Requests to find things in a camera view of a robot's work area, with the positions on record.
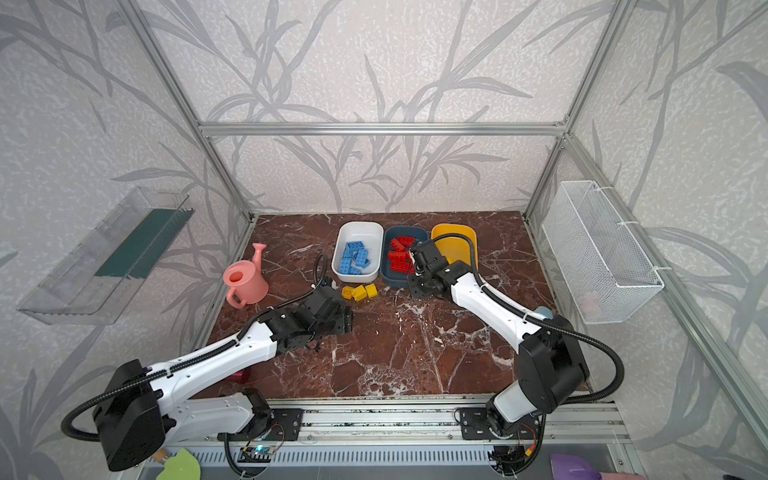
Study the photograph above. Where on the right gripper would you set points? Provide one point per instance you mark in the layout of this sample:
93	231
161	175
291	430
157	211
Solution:
414	292

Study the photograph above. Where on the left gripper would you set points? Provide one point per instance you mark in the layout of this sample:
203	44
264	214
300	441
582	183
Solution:
344	317

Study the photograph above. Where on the red lego brick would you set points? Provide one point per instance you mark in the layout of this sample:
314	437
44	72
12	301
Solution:
397	245
402	267
406	241
395	256

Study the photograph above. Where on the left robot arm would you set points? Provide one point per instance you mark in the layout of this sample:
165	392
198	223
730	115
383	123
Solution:
145	407

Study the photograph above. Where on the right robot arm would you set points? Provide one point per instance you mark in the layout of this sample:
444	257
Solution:
550	364

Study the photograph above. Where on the yellow rectangular container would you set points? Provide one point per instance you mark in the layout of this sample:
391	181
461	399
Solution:
456	242

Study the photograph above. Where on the teal rectangular container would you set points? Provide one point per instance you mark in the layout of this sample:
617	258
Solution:
396	279

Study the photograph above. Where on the white rectangular container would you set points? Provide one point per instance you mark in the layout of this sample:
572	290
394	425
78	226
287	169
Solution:
371	235

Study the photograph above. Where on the pink watering can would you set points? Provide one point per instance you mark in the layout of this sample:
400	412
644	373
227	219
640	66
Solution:
245	282

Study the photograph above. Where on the red metallic can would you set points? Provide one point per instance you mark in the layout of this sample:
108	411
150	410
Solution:
241	377

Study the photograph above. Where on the light blue toy shovel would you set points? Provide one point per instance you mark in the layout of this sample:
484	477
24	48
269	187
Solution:
544	312

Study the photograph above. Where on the purple object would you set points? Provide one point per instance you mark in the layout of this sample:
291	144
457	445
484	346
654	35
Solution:
571	467

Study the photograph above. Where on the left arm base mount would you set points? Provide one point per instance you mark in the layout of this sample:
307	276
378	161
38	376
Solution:
275	425

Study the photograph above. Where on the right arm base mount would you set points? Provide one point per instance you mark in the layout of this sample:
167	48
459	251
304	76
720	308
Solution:
475	424

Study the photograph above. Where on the white wire mesh basket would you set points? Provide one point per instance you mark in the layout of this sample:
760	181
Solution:
607	272

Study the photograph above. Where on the green trowel wooden handle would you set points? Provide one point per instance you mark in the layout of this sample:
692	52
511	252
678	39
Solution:
181	466

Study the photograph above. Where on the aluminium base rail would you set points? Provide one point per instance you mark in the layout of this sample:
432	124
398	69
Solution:
421	430

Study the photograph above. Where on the clear plastic wall shelf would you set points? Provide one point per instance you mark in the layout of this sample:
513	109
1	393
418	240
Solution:
94	283

